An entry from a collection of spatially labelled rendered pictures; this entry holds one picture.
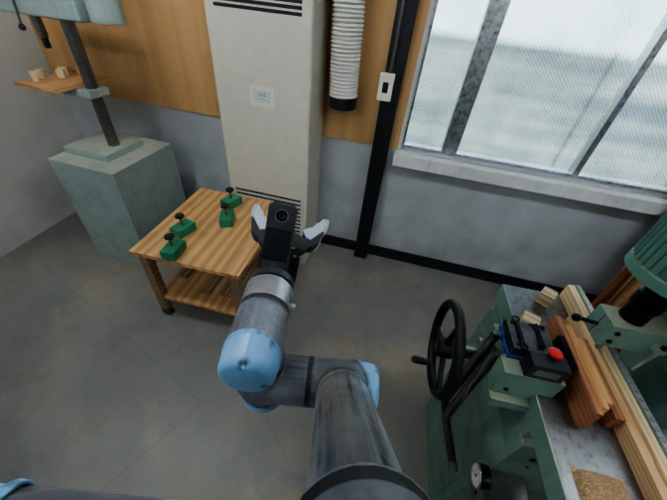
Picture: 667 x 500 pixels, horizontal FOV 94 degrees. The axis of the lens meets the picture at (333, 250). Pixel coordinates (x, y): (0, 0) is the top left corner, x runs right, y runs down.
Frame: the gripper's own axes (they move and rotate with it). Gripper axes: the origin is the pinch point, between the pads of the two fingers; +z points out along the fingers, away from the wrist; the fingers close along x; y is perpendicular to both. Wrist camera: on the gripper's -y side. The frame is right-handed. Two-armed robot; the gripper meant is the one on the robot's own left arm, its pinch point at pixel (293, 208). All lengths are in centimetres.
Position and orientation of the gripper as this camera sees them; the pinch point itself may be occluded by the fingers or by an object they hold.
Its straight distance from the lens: 64.9
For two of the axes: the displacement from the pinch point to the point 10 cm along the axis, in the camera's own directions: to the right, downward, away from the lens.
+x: 9.7, 2.1, 1.0
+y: -2.2, 7.3, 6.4
